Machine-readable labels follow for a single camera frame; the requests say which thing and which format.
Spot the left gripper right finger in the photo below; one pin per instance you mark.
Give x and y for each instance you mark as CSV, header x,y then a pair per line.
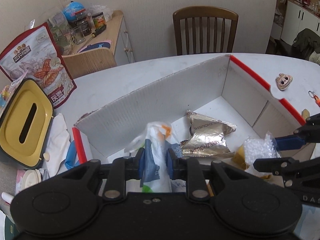
x,y
192,172

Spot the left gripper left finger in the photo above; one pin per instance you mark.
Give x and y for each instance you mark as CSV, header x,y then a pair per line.
x,y
119,172

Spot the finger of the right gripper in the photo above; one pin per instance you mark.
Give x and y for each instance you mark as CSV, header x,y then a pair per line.
x,y
308,133
293,172

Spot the bag of white beads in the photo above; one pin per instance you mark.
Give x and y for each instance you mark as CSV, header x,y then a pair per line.
x,y
259,148

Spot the clear plastic bag with cloth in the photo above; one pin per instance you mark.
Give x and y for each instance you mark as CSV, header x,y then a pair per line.
x,y
156,139

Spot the yellow sponge block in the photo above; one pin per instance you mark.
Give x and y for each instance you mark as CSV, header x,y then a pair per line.
x,y
305,114

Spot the silver foil snack packet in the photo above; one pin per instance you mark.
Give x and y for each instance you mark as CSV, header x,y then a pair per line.
x,y
207,137

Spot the round donut pattern plush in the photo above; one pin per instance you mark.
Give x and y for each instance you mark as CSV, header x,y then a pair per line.
x,y
283,81

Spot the red cardboard box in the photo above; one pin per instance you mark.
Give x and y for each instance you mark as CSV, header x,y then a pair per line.
x,y
240,89

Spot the white crumpled tissue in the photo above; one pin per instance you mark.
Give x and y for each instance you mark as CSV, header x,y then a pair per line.
x,y
57,145

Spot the dark green jacket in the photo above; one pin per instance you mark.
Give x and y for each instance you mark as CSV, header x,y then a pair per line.
x,y
306,46

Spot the white round lid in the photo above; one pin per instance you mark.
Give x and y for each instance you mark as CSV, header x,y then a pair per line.
x,y
30,178

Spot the yellow tissue box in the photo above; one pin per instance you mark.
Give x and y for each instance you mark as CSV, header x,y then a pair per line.
x,y
25,123

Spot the light wooden chair back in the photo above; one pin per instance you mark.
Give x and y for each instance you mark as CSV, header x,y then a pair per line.
x,y
89,62

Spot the white cupboard shelving unit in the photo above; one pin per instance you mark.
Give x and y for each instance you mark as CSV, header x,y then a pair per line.
x,y
292,17

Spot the white wooden sideboard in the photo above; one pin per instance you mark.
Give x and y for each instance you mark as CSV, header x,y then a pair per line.
x,y
117,35

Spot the red snack pouch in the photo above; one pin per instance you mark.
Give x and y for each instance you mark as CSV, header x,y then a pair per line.
x,y
35,54

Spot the brown wooden chair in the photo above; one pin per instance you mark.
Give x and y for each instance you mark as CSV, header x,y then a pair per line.
x,y
204,29

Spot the dark glass jar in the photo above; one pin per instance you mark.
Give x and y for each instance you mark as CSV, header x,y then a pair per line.
x,y
98,19

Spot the red robot keychain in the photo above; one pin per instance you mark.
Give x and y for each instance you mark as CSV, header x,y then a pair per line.
x,y
315,97

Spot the screwdriver with black handle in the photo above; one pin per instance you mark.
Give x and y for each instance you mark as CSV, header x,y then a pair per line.
x,y
97,32

